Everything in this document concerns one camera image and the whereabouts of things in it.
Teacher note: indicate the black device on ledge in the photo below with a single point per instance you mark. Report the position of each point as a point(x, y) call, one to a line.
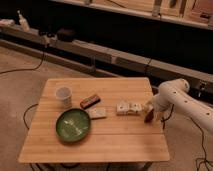
point(66, 35)

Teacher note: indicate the wooden table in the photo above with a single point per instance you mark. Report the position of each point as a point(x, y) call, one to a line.
point(113, 139)

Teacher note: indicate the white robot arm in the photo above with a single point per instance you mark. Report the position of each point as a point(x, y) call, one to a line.
point(175, 92)

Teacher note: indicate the brown rectangular block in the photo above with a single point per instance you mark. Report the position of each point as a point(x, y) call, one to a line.
point(90, 101)

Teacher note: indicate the green round plate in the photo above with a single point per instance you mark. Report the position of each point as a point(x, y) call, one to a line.
point(73, 125)

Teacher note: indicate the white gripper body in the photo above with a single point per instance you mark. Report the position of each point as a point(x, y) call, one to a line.
point(148, 108)

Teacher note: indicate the red pepper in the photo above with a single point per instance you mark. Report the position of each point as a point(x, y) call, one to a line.
point(149, 117)

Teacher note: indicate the pale sponge block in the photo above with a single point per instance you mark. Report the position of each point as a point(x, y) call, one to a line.
point(97, 113)

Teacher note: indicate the white ceramic cup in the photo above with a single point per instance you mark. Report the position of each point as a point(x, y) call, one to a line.
point(64, 95)

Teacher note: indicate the white spray bottle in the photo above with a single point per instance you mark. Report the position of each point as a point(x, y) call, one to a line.
point(23, 22)

